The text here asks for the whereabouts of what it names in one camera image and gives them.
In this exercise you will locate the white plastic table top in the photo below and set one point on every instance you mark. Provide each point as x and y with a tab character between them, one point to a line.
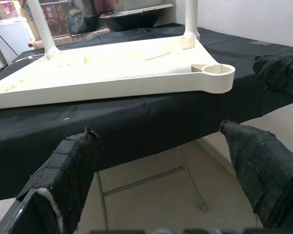
112	73

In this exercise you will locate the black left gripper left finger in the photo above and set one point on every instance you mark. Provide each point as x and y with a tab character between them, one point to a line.
63	175

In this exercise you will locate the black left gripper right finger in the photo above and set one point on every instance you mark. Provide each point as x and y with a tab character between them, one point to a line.
266	170

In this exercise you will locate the white appliance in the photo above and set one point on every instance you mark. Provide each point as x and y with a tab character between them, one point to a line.
12	41

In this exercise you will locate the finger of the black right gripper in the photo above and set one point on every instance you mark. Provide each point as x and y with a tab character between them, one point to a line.
280	73

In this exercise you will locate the storage box with orange lid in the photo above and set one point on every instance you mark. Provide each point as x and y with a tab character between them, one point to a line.
61	24

